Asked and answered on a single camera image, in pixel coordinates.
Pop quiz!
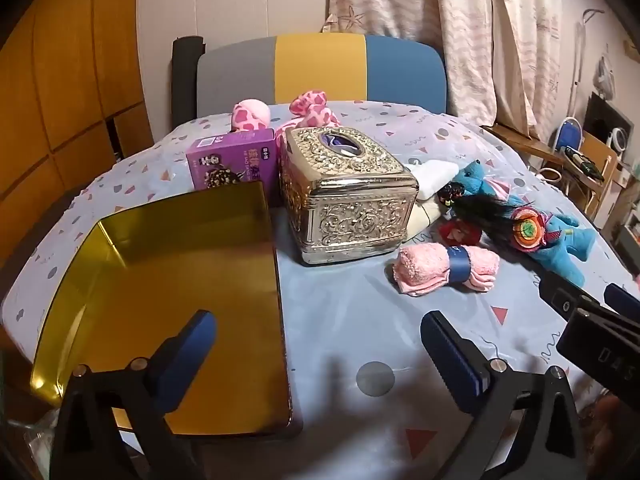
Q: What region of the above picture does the small blue teddy bear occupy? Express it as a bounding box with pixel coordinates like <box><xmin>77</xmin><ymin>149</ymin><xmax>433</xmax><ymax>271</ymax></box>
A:
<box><xmin>452</xmin><ymin>158</ymin><xmax>512</xmax><ymax>211</ymax></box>

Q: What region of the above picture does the purple snack box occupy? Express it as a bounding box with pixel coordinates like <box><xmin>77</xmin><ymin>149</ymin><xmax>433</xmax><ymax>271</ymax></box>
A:
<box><xmin>186</xmin><ymin>128</ymin><xmax>279</xmax><ymax>206</ymax></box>

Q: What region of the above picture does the wooden side table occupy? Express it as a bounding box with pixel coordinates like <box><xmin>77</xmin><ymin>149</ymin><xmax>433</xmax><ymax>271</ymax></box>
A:
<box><xmin>480</xmin><ymin>123</ymin><xmax>563</xmax><ymax>162</ymax></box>

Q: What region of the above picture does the black hair iron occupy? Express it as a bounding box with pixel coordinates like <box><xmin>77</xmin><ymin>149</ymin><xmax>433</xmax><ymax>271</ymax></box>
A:
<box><xmin>564</xmin><ymin>145</ymin><xmax>606</xmax><ymax>182</ymax></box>

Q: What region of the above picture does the garment steamer stand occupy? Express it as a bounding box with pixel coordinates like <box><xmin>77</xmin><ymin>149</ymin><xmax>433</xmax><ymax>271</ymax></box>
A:
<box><xmin>570</xmin><ymin>8</ymin><xmax>619</xmax><ymax>127</ymax></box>

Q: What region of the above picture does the white towel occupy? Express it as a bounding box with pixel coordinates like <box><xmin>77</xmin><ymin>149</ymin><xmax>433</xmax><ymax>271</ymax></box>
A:
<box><xmin>404</xmin><ymin>159</ymin><xmax>461</xmax><ymax>200</ymax></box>

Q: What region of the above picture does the blue folding chair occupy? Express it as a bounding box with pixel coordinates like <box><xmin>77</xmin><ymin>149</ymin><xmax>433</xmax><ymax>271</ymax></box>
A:
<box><xmin>554</xmin><ymin>116</ymin><xmax>584</xmax><ymax>155</ymax></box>

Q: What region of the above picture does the cream ship print curtain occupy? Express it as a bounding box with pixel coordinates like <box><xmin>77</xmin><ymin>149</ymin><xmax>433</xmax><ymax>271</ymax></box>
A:
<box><xmin>327</xmin><ymin>0</ymin><xmax>563</xmax><ymax>142</ymax></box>

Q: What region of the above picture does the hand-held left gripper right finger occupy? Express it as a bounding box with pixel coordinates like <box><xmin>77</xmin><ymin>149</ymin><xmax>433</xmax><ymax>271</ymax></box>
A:
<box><xmin>420</xmin><ymin>310</ymin><xmax>588</xmax><ymax>480</ymax></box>

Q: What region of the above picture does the black feather hair clip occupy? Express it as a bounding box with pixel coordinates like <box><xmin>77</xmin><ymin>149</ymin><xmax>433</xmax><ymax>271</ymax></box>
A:
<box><xmin>437</xmin><ymin>183</ymin><xmax>526</xmax><ymax>227</ymax></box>

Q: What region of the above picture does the black monitor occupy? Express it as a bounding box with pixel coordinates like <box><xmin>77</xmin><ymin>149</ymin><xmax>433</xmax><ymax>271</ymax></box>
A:
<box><xmin>584</xmin><ymin>92</ymin><xmax>634</xmax><ymax>147</ymax></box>

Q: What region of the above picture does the pink towel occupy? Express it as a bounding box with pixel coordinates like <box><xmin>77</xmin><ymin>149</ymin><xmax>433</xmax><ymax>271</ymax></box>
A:
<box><xmin>391</xmin><ymin>242</ymin><xmax>501</xmax><ymax>298</ymax></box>

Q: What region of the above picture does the gold metal tray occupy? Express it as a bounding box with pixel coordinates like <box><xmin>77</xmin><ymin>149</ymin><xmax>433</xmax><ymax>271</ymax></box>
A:
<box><xmin>30</xmin><ymin>180</ymin><xmax>294</xmax><ymax>437</ymax></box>

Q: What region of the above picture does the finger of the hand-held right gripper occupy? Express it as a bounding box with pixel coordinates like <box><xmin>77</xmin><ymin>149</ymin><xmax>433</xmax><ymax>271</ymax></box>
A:
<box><xmin>604</xmin><ymin>283</ymin><xmax>640</xmax><ymax>315</ymax></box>
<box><xmin>539</xmin><ymin>271</ymin><xmax>603</xmax><ymax>322</ymax></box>

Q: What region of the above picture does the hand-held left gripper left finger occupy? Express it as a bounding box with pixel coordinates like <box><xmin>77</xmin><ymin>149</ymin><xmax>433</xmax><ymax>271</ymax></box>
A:
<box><xmin>50</xmin><ymin>310</ymin><xmax>218</xmax><ymax>480</ymax></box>

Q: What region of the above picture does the pink spotted plush toy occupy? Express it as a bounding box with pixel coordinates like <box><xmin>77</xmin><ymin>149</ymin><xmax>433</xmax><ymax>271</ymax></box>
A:
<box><xmin>231</xmin><ymin>90</ymin><xmax>342</xmax><ymax>133</ymax></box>

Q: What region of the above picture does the orange wooden wardrobe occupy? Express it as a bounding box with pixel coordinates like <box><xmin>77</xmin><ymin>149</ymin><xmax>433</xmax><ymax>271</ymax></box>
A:
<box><xmin>0</xmin><ymin>0</ymin><xmax>154</xmax><ymax>266</ymax></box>

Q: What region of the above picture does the grey yellow blue chair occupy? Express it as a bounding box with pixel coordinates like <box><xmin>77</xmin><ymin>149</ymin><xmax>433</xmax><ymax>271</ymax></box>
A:
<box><xmin>196</xmin><ymin>32</ymin><xmax>447</xmax><ymax>120</ymax></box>

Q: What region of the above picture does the patterned light blue tablecloth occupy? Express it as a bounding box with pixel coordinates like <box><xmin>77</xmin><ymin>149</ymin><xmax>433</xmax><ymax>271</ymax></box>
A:
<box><xmin>0</xmin><ymin>101</ymin><xmax>640</xmax><ymax>480</ymax></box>

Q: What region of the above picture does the blue plush toy with lollipop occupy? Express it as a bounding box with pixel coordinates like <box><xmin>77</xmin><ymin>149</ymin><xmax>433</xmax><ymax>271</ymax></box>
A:
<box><xmin>501</xmin><ymin>200</ymin><xmax>597</xmax><ymax>287</ymax></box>

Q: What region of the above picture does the red plush toy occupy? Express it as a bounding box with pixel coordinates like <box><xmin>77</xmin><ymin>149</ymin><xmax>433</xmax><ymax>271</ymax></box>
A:
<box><xmin>439</xmin><ymin>220</ymin><xmax>482</xmax><ymax>247</ymax></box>

